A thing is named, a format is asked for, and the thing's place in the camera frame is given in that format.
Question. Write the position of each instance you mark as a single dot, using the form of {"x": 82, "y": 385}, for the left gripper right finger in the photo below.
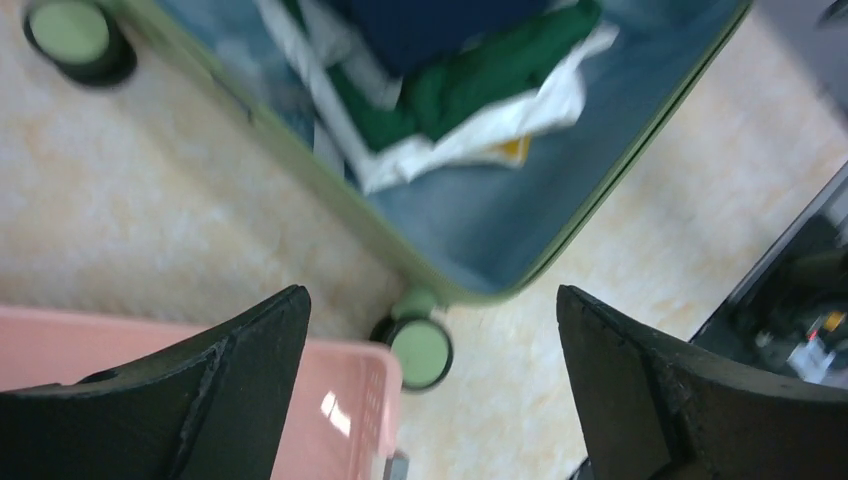
{"x": 652, "y": 406}

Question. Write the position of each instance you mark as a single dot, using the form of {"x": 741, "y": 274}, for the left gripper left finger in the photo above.
{"x": 212, "y": 406}

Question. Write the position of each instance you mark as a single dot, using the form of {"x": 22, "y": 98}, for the yellow patterned garment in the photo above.
{"x": 513, "y": 153}

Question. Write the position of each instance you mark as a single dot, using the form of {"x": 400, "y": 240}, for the pink plastic basket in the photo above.
{"x": 343, "y": 416}

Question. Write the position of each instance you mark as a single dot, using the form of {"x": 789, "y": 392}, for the white folded garment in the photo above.
{"x": 558, "y": 103}

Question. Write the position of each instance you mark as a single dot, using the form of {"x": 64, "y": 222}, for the navy blue garment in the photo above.
{"x": 407, "y": 35}

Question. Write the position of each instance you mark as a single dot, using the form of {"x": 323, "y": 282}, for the green folded garment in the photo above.
{"x": 492, "y": 68}

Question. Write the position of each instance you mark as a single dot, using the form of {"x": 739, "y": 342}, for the green hard-shell suitcase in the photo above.
{"x": 459, "y": 233}

